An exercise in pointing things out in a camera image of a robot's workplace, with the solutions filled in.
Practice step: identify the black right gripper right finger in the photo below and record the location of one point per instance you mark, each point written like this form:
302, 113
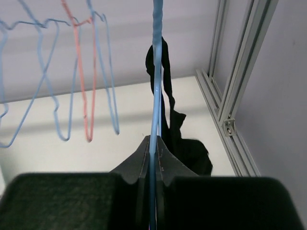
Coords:
186, 201

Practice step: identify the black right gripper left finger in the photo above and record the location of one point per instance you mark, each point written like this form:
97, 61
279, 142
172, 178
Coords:
115, 200

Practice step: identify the black tank top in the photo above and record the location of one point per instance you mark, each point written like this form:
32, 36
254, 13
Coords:
191, 152

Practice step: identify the blue hanger with black top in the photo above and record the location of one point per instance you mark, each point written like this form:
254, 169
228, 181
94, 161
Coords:
109, 85

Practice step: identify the blue wire hanger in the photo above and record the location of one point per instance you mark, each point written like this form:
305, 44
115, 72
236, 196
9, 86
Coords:
48, 77
24, 15

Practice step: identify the aluminium frame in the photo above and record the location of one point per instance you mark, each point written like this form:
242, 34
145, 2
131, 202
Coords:
223, 106

